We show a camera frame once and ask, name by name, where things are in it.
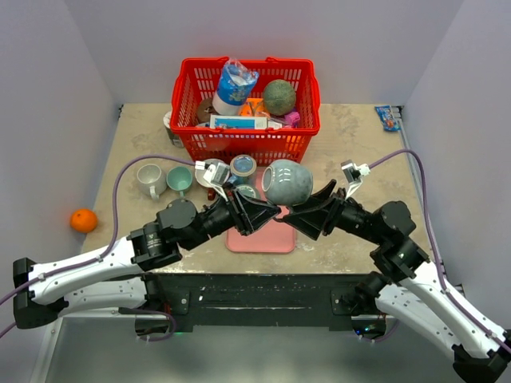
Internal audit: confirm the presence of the white speckled mug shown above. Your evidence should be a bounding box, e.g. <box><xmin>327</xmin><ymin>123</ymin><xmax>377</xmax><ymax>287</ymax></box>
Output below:
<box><xmin>137</xmin><ymin>164</ymin><xmax>167</xmax><ymax>201</ymax></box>

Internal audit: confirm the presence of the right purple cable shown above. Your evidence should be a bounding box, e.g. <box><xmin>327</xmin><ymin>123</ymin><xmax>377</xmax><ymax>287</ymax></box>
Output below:
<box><xmin>366</xmin><ymin>148</ymin><xmax>511</xmax><ymax>356</ymax></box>

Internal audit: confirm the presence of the grey blue mug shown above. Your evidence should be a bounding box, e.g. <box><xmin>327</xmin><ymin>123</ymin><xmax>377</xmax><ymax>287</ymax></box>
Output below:
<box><xmin>261</xmin><ymin>160</ymin><xmax>314</xmax><ymax>207</ymax></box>

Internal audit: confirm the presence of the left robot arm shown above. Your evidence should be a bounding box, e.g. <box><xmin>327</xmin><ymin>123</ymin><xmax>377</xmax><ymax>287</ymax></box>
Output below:
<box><xmin>13</xmin><ymin>188</ymin><xmax>281</xmax><ymax>330</ymax></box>

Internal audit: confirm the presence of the black labelled paper roll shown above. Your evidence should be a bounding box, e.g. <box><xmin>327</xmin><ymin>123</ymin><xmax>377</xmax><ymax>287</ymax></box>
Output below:
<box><xmin>163</xmin><ymin>111</ymin><xmax>185</xmax><ymax>149</ymax></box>

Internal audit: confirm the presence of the pink small box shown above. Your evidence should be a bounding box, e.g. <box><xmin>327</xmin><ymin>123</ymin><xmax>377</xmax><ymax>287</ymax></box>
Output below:
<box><xmin>284</xmin><ymin>110</ymin><xmax>301</xmax><ymax>128</ymax></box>

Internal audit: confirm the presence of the dark red mug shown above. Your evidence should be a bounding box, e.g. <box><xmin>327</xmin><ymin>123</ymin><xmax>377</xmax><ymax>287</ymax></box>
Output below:
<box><xmin>195</xmin><ymin>159</ymin><xmax>224</xmax><ymax>201</ymax></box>

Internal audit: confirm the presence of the red plastic shopping basket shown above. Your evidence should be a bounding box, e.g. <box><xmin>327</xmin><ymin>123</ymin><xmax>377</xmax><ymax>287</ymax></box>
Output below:
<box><xmin>169</xmin><ymin>57</ymin><xmax>321</xmax><ymax>166</ymax></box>

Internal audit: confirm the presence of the orange fruit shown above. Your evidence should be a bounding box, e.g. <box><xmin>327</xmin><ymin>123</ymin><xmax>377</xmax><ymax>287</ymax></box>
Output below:
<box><xmin>69</xmin><ymin>208</ymin><xmax>98</xmax><ymax>234</ymax></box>

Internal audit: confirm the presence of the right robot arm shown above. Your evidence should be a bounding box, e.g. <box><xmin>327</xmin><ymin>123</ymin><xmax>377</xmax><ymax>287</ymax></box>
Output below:
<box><xmin>283</xmin><ymin>181</ymin><xmax>510</xmax><ymax>382</ymax></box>

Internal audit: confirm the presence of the blue snack packet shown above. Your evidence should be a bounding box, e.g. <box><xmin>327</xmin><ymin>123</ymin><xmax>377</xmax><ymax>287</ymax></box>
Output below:
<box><xmin>374</xmin><ymin>105</ymin><xmax>402</xmax><ymax>132</ymax></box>

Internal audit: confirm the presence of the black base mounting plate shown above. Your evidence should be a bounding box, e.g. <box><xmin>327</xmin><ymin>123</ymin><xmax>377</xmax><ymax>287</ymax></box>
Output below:
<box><xmin>119</xmin><ymin>273</ymin><xmax>404</xmax><ymax>334</ymax></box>

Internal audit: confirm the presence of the green netted melon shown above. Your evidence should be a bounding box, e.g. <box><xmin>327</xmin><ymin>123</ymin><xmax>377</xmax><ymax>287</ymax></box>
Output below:
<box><xmin>263</xmin><ymin>79</ymin><xmax>296</xmax><ymax>116</ymax></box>

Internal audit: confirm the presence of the small green mug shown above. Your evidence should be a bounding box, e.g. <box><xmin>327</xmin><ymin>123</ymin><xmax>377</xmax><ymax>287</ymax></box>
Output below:
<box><xmin>166</xmin><ymin>166</ymin><xmax>193</xmax><ymax>198</ymax></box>

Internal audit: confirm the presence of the white blue flat box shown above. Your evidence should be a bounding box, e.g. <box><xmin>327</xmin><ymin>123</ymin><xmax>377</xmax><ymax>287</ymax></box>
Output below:
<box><xmin>209</xmin><ymin>115</ymin><xmax>267</xmax><ymax>130</ymax></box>

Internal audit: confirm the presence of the pink plastic tray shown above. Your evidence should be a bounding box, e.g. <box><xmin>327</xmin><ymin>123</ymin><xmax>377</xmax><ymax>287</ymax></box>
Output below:
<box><xmin>225</xmin><ymin>220</ymin><xmax>297</xmax><ymax>254</ymax></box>

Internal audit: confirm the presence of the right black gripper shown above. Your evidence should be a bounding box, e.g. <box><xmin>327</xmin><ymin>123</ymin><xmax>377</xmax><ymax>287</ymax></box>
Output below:
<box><xmin>282</xmin><ymin>179</ymin><xmax>385</xmax><ymax>244</ymax></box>

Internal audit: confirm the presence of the teal green mug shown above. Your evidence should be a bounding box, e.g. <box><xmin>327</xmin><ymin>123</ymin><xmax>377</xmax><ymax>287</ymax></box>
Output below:
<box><xmin>234</xmin><ymin>184</ymin><xmax>260</xmax><ymax>201</ymax></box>

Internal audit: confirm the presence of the light blue tall mug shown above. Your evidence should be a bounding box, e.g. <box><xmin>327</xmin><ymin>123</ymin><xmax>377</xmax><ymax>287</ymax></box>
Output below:
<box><xmin>228</xmin><ymin>154</ymin><xmax>257</xmax><ymax>185</ymax></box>

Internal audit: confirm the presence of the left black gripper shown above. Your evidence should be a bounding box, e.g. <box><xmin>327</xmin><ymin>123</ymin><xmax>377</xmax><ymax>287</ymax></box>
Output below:
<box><xmin>184</xmin><ymin>181</ymin><xmax>282</xmax><ymax>251</ymax></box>

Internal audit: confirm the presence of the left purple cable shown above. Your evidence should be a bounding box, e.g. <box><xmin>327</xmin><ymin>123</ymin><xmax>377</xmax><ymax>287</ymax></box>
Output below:
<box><xmin>0</xmin><ymin>154</ymin><xmax>199</xmax><ymax>340</ymax></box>

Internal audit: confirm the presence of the blue white paper towel roll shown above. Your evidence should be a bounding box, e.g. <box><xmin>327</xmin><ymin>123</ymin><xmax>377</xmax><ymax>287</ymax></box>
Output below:
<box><xmin>212</xmin><ymin>58</ymin><xmax>259</xmax><ymax>116</ymax></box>

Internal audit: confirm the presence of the purple cable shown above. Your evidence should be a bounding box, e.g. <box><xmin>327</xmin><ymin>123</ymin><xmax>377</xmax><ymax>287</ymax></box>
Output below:
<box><xmin>0</xmin><ymin>154</ymin><xmax>199</xmax><ymax>340</ymax></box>
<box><xmin>366</xmin><ymin>148</ymin><xmax>511</xmax><ymax>356</ymax></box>

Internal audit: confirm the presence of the orange package in basket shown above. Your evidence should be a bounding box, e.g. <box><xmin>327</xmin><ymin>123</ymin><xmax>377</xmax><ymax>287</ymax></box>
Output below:
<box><xmin>240</xmin><ymin>97</ymin><xmax>268</xmax><ymax>116</ymax></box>

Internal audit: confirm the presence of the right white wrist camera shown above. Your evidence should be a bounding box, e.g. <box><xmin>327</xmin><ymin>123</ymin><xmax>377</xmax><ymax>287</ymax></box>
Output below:
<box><xmin>341</xmin><ymin>160</ymin><xmax>370</xmax><ymax>199</ymax></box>

